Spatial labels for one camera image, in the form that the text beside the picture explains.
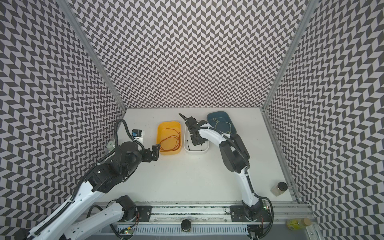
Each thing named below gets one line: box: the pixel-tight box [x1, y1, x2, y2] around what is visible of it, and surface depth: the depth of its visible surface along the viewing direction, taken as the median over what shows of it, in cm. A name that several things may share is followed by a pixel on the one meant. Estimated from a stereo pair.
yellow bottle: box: [286, 217, 312, 231], surface depth 64 cm
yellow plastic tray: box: [156, 120, 182, 156], surface depth 101 cm
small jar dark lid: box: [270, 181, 288, 197], surface depth 75 cm
